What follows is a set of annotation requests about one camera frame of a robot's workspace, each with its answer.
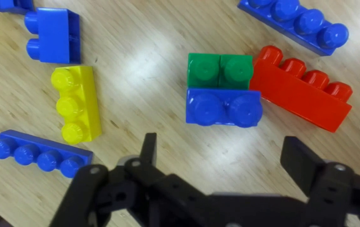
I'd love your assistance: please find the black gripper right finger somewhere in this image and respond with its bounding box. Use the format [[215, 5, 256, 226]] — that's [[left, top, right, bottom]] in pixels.
[[279, 135, 360, 227]]

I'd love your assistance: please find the blue two-stud block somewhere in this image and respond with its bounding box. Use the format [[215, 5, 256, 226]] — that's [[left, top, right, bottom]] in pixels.
[[23, 8, 83, 66], [184, 87, 264, 129]]

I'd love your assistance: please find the red four-stud block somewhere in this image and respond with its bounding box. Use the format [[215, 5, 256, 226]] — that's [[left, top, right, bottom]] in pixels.
[[249, 44, 354, 134]]

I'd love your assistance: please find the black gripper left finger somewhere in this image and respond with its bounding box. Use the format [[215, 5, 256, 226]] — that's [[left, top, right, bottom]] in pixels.
[[48, 131, 215, 227]]

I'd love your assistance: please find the green square block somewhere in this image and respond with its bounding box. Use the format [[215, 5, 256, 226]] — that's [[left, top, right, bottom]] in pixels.
[[186, 52, 255, 91]]

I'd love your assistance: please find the yellow three-stud block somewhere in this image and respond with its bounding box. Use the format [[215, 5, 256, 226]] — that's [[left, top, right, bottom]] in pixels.
[[49, 64, 104, 146]]

